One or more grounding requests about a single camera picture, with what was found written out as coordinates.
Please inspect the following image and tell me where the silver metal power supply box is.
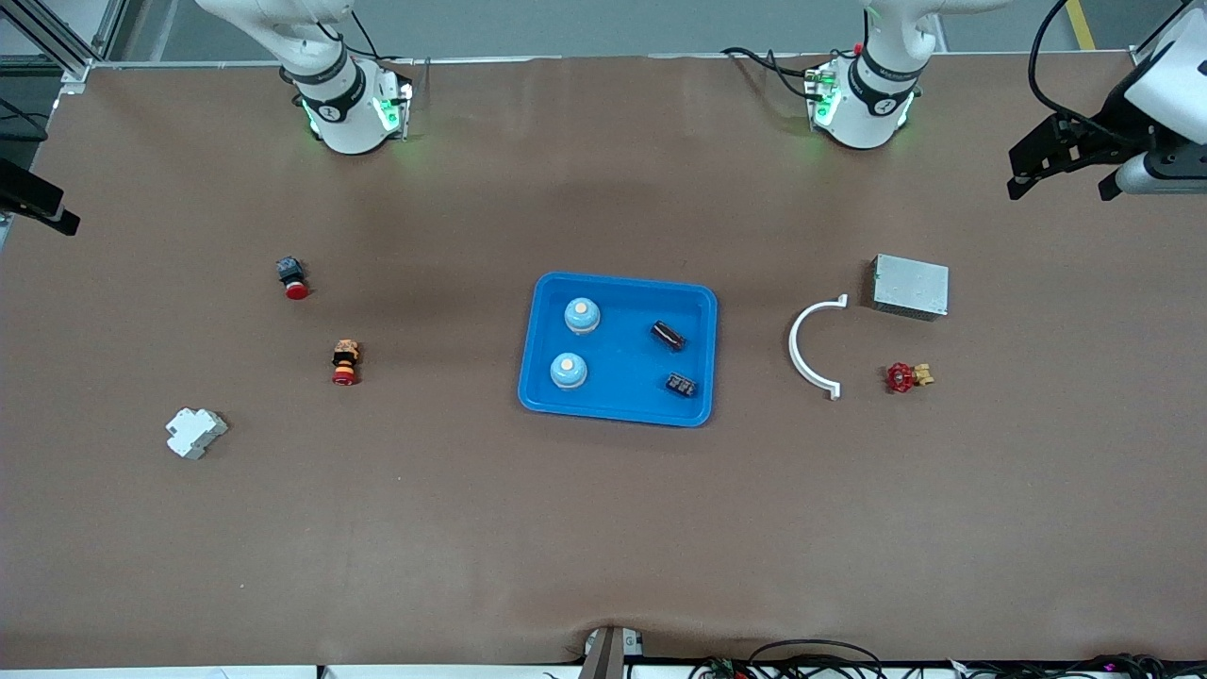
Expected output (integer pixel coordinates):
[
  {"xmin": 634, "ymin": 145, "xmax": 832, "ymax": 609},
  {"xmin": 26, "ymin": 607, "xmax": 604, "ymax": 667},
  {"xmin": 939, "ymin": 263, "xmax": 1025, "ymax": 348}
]
[{"xmin": 871, "ymin": 254, "xmax": 951, "ymax": 323}]

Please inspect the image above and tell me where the white plastic circuit breaker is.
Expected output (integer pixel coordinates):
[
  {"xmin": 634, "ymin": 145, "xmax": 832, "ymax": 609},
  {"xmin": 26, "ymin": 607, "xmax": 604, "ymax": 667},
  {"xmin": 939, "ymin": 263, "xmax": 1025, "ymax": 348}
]
[{"xmin": 165, "ymin": 407, "xmax": 229, "ymax": 460}]

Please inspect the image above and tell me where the blue plastic tray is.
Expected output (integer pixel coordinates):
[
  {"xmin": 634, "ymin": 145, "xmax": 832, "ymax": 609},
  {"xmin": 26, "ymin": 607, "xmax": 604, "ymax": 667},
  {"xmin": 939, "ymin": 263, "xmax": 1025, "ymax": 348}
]
[{"xmin": 517, "ymin": 272, "xmax": 719, "ymax": 428}]

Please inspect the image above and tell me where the black left arm wrist cable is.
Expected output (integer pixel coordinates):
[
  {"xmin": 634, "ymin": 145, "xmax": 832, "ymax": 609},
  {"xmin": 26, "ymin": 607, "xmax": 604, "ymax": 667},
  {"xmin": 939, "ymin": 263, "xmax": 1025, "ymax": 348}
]
[{"xmin": 1028, "ymin": 0, "xmax": 1156, "ymax": 152}]

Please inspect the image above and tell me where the aluminium frame profile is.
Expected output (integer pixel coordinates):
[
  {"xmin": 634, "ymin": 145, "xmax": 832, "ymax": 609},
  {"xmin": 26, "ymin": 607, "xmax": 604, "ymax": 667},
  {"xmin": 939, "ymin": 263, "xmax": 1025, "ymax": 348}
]
[{"xmin": 0, "ymin": 0, "xmax": 128, "ymax": 86}]

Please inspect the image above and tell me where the black left arm base cable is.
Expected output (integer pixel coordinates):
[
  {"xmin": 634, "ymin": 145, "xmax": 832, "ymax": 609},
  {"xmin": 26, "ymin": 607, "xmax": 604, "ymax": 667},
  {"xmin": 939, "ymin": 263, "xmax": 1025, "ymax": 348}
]
[{"xmin": 721, "ymin": 45, "xmax": 831, "ymax": 103}]

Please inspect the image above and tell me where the black arm base cable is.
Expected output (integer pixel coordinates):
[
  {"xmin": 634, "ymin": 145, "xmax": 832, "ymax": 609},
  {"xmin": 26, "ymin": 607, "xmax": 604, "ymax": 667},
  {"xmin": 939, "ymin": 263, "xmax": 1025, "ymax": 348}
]
[
  {"xmin": 349, "ymin": 9, "xmax": 416, "ymax": 86},
  {"xmin": 721, "ymin": 45, "xmax": 831, "ymax": 103}
]

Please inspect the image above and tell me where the white half-ring pipe clamp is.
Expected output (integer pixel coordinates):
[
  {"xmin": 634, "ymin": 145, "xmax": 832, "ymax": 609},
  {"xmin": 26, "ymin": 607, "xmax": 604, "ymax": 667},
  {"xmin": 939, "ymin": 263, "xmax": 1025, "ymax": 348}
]
[{"xmin": 788, "ymin": 294, "xmax": 850, "ymax": 402}]

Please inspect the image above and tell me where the black right arm base cable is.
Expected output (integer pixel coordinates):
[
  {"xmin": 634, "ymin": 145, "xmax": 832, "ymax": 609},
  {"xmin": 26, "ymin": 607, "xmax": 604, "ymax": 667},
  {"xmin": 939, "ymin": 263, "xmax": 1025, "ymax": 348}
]
[{"xmin": 349, "ymin": 9, "xmax": 416, "ymax": 86}]

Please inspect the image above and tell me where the black cable bundle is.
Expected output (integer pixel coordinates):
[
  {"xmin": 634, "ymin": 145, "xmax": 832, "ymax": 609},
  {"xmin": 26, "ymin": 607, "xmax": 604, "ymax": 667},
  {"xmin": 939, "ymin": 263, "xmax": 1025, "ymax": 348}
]
[{"xmin": 688, "ymin": 639, "xmax": 1207, "ymax": 679}]

